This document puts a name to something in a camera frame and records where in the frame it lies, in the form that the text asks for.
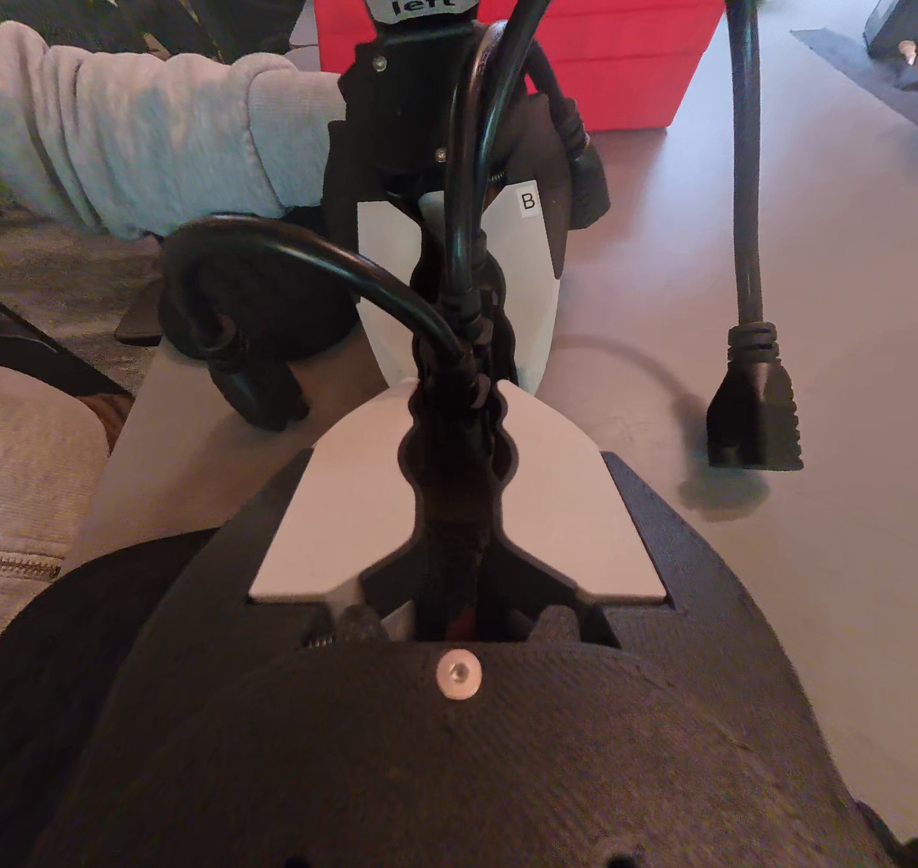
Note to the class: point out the dark flat object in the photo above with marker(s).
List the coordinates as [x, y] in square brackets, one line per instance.
[43, 351]

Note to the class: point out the grey blue device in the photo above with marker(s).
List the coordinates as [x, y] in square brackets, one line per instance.
[896, 21]

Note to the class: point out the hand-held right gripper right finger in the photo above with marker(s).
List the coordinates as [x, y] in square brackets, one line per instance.
[574, 509]

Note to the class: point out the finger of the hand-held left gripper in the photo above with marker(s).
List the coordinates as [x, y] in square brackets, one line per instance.
[527, 272]
[387, 272]

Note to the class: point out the person's beige zip jacket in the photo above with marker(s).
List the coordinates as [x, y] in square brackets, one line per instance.
[43, 466]

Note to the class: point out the black cloth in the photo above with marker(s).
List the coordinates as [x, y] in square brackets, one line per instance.
[57, 667]

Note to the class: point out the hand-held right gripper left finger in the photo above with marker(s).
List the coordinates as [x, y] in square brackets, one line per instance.
[344, 502]

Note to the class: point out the red box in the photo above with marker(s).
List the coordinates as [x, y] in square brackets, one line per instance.
[609, 36]

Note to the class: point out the person's left forearm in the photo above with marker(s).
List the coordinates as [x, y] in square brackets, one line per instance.
[143, 129]

